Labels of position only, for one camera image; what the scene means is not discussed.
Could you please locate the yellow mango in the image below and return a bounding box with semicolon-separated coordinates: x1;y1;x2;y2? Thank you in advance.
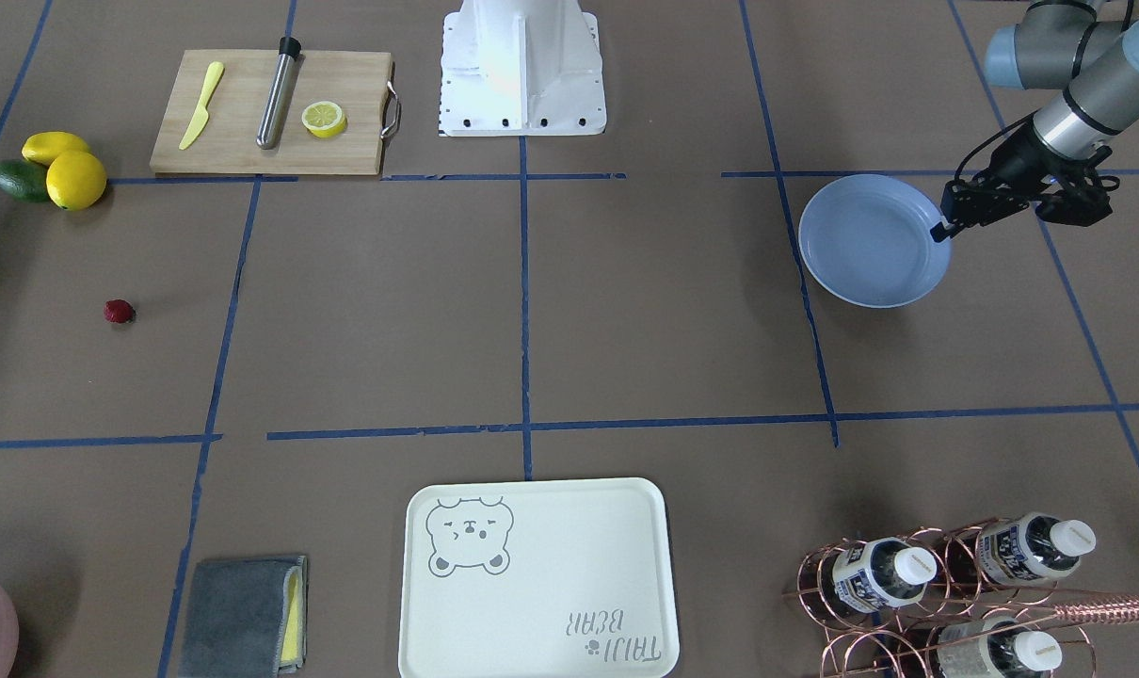
22;130;91;168

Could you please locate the cream tray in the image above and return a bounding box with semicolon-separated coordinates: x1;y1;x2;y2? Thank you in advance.
398;477;681;677

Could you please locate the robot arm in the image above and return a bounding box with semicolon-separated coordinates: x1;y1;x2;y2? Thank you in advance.
931;1;1139;243

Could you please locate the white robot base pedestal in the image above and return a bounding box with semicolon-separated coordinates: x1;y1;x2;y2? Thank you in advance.
439;1;608;137

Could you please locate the yellow lemon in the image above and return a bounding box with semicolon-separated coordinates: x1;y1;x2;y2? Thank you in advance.
46;152;108;211

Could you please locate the bottle white cap lower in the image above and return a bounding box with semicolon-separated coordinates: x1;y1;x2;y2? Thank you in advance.
934;615;1064;677

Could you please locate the light blue plate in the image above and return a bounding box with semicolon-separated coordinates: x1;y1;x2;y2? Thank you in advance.
797;173;953;309

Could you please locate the bottle white cap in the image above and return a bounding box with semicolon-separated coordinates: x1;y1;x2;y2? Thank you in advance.
934;615;1064;677
827;538;939;614
974;512;1098;587

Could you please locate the lemon half slice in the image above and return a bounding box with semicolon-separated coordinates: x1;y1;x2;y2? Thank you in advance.
301;103;347;138

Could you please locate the yellow plastic knife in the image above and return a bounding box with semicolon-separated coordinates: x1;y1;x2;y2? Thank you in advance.
178;62;226;152

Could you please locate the wooden cutting board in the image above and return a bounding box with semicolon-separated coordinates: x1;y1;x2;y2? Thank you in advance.
150;50;394;177

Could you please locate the green avocado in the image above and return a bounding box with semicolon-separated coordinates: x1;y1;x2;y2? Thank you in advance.
0;160;52;204

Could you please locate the red strawberry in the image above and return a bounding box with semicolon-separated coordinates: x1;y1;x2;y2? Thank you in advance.
103;299;136;325

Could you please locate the copper wire bottle rack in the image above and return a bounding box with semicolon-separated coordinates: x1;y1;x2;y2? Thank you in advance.
781;521;1139;677

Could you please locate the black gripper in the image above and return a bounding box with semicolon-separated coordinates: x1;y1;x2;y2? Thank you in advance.
931;141;1120;243

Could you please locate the grey yellow folded cloth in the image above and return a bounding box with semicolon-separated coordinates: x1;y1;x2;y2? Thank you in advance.
177;554;310;677

